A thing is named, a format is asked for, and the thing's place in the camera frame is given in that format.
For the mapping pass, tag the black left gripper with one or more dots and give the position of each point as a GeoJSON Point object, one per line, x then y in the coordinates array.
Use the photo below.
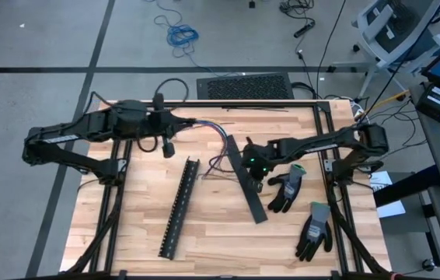
{"type": "Point", "coordinates": [161, 122]}

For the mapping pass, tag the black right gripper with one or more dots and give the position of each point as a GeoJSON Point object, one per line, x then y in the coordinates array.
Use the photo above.
{"type": "Point", "coordinates": [260, 159]}

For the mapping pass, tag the grey black work glove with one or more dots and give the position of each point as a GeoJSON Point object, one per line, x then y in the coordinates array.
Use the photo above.
{"type": "Point", "coordinates": [288, 194]}
{"type": "Point", "coordinates": [315, 233]}

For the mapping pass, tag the thin black zip tie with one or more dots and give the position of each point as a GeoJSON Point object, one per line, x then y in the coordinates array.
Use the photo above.
{"type": "Point", "coordinates": [255, 109]}
{"type": "Point", "coordinates": [220, 177]}

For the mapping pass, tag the black duct cover strip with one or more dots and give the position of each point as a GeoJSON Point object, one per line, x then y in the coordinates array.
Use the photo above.
{"type": "Point", "coordinates": [257, 206]}

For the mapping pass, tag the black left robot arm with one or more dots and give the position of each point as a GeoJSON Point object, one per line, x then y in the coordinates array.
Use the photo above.
{"type": "Point", "coordinates": [88, 120]}

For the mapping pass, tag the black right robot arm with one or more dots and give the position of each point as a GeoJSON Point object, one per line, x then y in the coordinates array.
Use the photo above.
{"type": "Point", "coordinates": [321, 142]}

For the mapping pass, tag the white plug adapter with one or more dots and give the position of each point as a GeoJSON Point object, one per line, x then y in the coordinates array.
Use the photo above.
{"type": "Point", "coordinates": [357, 110]}

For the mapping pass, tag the black power strip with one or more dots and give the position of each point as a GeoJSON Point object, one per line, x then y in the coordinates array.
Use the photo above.
{"type": "Point", "coordinates": [304, 30]}

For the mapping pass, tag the small black floor object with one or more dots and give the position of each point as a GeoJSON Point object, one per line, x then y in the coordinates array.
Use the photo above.
{"type": "Point", "coordinates": [252, 4]}

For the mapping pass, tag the white paper sheet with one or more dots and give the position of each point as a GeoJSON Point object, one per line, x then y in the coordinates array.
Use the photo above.
{"type": "Point", "coordinates": [395, 209]}

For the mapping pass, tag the black desk leg bar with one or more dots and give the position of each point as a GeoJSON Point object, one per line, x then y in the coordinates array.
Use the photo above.
{"type": "Point", "coordinates": [406, 186]}

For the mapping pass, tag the grey office chair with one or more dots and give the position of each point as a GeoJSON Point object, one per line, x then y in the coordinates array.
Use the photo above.
{"type": "Point", "coordinates": [375, 25]}

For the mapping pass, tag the small black computer box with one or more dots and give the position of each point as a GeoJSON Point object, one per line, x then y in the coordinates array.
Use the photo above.
{"type": "Point", "coordinates": [437, 102]}

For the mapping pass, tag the black caster wheel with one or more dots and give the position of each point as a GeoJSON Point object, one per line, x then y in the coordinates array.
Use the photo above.
{"type": "Point", "coordinates": [428, 265]}

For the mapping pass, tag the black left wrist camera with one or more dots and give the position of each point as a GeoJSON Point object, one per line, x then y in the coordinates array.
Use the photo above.
{"type": "Point", "coordinates": [158, 102]}

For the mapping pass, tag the black aluminium table frame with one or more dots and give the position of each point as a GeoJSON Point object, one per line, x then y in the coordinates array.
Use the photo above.
{"type": "Point", "coordinates": [243, 103]}

